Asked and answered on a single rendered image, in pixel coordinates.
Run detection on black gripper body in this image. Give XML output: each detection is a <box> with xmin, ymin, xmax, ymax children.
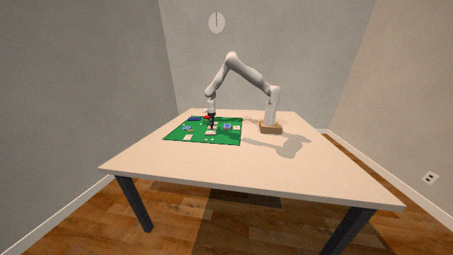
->
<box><xmin>207</xmin><ymin>112</ymin><xmax>216</xmax><ymax>121</ymax></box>

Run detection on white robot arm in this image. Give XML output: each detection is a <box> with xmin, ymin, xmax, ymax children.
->
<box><xmin>203</xmin><ymin>52</ymin><xmax>281</xmax><ymax>126</ymax></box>

